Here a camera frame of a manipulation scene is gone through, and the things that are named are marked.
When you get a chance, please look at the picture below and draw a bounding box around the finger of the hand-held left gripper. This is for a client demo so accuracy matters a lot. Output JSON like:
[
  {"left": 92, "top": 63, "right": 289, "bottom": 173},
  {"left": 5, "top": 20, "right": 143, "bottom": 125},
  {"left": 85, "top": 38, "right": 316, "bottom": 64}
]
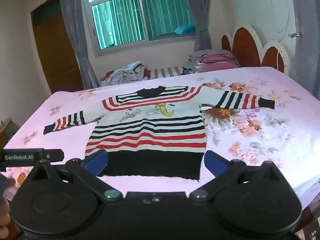
[{"left": 41, "top": 149, "right": 65, "bottom": 163}]

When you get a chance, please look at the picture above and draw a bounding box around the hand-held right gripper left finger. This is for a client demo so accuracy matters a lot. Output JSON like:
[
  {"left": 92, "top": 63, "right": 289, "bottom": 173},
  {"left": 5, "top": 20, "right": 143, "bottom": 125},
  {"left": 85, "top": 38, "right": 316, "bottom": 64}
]
[{"left": 25, "top": 149, "right": 124, "bottom": 202}]

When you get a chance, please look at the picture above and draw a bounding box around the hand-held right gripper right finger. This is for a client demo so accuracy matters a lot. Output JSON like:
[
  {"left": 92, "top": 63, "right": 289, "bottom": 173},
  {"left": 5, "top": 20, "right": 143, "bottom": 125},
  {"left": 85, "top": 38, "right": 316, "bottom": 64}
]
[{"left": 189, "top": 150, "right": 290, "bottom": 202}]

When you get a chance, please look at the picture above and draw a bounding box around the striped knit sweater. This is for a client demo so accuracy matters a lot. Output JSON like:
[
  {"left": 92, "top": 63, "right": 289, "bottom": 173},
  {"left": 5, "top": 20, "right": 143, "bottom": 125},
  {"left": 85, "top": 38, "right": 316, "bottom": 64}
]
[{"left": 43, "top": 85, "right": 276, "bottom": 180}]

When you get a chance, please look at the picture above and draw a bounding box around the pile of crumpled clothes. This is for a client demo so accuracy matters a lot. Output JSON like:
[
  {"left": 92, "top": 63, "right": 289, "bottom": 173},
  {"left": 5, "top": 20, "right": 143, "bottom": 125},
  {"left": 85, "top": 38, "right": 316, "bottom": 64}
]
[{"left": 100, "top": 60, "right": 150, "bottom": 87}]

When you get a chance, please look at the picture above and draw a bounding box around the stack of folded pink clothes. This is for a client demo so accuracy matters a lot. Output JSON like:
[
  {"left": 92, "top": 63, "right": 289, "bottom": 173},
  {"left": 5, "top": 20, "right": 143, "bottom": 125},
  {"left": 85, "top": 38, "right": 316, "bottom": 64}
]
[{"left": 181, "top": 49, "right": 242, "bottom": 74}]

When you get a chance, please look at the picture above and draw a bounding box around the person's left hand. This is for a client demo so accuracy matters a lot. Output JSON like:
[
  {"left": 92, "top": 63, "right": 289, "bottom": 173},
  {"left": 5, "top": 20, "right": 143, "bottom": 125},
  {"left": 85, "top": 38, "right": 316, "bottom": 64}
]
[{"left": 0, "top": 200, "right": 11, "bottom": 233}]

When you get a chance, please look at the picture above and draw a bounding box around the wooden cabinet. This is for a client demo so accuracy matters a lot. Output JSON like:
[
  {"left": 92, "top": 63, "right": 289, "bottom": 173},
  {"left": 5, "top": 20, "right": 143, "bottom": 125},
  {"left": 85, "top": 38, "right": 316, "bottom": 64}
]
[{"left": 0, "top": 117, "right": 12, "bottom": 150}]

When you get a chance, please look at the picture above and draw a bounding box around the pink floral bed sheet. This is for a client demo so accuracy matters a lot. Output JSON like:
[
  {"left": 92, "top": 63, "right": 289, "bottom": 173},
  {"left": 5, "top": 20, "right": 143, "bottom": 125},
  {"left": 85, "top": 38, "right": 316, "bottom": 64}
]
[{"left": 0, "top": 66, "right": 320, "bottom": 213}]

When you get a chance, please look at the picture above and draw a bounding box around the brown wooden door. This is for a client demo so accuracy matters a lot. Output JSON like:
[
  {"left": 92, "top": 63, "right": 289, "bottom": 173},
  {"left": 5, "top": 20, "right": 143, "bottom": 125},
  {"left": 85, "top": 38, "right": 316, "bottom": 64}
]
[{"left": 31, "top": 0, "right": 84, "bottom": 94}]

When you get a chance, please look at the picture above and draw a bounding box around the grey white striped cloth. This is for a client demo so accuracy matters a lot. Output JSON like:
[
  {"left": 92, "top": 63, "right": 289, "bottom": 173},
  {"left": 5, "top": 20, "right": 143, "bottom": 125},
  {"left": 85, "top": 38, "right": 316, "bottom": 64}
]
[{"left": 149, "top": 66, "right": 185, "bottom": 79}]

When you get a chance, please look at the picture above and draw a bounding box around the red and white headboard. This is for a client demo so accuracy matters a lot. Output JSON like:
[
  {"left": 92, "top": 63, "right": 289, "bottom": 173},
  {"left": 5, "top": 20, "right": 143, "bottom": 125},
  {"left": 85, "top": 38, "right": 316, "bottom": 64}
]
[{"left": 221, "top": 24, "right": 292, "bottom": 77}]

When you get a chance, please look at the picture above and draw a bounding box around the grey curtain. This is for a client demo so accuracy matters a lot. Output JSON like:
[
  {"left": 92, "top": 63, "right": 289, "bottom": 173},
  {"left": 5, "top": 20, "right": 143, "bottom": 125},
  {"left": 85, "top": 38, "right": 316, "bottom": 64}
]
[
  {"left": 57, "top": 0, "right": 100, "bottom": 89},
  {"left": 180, "top": 0, "right": 213, "bottom": 52}
]

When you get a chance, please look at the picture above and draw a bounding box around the teal cloth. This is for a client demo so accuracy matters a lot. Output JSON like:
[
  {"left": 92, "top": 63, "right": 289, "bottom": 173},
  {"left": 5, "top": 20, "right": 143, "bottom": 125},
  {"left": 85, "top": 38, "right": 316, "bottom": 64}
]
[{"left": 174, "top": 22, "right": 195, "bottom": 35}]

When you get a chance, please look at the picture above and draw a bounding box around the window with green glass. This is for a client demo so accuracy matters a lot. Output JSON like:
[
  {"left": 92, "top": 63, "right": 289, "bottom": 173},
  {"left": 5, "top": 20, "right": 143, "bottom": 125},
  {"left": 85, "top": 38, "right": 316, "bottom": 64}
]
[{"left": 84, "top": 0, "right": 198, "bottom": 57}]

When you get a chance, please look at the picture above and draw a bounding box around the wooden bed frame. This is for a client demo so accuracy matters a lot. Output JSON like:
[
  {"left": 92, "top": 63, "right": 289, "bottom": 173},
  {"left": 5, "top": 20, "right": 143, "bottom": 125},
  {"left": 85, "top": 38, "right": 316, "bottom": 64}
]
[{"left": 296, "top": 202, "right": 320, "bottom": 240}]

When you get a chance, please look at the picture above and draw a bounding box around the white cable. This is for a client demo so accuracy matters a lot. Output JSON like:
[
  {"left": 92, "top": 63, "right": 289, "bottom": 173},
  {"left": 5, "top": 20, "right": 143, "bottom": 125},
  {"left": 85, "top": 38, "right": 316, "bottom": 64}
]
[{"left": 276, "top": 46, "right": 284, "bottom": 70}]

